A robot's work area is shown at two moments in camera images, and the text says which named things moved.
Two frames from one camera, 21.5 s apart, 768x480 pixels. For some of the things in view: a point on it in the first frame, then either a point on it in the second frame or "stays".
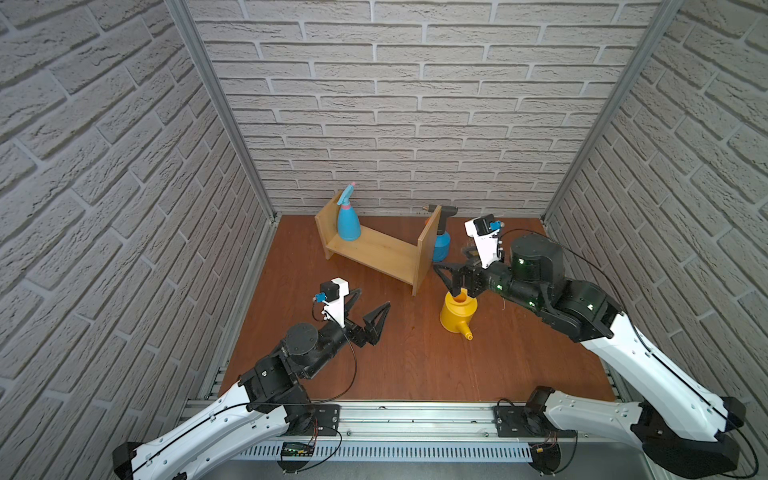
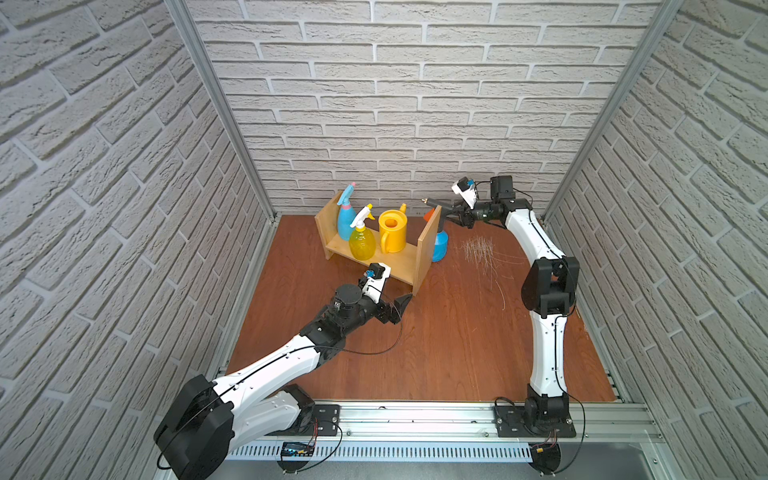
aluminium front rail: x=418 y=420 stays
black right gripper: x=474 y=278 → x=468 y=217
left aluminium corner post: x=182 y=11 stays
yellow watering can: x=456 y=313 → x=393 y=229
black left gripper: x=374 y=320 → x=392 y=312
